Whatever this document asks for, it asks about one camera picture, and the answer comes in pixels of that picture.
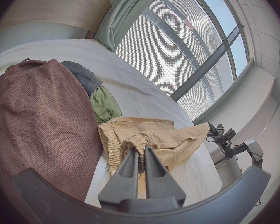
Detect bed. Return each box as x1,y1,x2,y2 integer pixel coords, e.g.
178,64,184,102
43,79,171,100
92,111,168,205
0,0,222,209

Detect window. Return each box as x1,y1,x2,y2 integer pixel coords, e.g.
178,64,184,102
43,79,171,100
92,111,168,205
114,0,255,125

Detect green garment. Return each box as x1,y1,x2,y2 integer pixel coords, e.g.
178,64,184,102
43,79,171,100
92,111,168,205
89,85,122,124

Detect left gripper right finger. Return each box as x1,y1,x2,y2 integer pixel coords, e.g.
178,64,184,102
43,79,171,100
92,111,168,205
144,146,187,208

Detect white garment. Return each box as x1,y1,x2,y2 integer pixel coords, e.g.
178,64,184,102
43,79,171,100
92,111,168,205
93,156,111,179

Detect tan shorts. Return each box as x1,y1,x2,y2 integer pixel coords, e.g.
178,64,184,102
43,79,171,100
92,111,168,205
98,116,210,195

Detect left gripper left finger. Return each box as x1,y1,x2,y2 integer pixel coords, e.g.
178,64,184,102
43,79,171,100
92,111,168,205
98,148,140,210

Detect black garment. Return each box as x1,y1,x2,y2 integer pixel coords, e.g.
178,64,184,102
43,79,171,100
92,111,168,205
61,61,103,96

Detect grey-green curtain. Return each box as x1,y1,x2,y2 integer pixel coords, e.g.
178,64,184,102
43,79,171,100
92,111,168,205
93,0,175,51

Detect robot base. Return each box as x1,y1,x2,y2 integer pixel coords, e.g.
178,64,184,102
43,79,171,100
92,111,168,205
224,156,244,186

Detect brown shorts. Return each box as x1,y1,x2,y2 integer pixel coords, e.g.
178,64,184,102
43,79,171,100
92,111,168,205
0,59,103,202

